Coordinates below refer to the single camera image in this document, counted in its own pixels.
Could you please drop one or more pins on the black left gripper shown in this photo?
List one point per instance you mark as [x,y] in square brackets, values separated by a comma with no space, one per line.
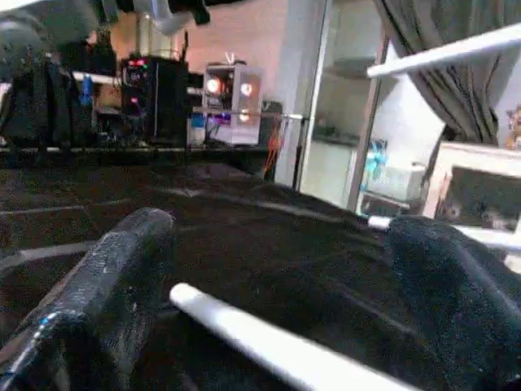
[201,12]

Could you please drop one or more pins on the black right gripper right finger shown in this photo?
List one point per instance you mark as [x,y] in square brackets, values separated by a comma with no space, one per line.
[460,309]

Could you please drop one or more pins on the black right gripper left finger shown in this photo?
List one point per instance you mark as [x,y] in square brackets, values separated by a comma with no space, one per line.
[89,317]

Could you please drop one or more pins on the white plastic table leg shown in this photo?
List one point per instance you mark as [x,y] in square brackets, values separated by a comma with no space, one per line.
[447,51]
[378,222]
[264,338]

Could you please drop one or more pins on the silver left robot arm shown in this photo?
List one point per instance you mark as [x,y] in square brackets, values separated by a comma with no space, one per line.
[36,28]

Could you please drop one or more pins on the white computer case lit fans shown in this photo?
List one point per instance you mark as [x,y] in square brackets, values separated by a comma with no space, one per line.
[248,73]

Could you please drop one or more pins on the black computer tower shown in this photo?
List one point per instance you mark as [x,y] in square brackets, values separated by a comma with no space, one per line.
[163,102]

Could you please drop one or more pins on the white plastic storage box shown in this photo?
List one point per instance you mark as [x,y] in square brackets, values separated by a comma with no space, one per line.
[401,179]

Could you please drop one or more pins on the black hanging jacket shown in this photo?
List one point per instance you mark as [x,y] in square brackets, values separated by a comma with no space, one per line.
[40,102]

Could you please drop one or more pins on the black shiny table mat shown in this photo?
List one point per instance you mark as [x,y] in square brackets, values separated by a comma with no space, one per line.
[264,244]

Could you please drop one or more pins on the grey pleated curtain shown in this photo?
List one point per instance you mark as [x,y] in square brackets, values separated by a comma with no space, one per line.
[460,106]

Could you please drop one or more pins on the cartoon animal wall sticker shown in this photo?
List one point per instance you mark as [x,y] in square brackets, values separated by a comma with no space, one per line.
[515,126]

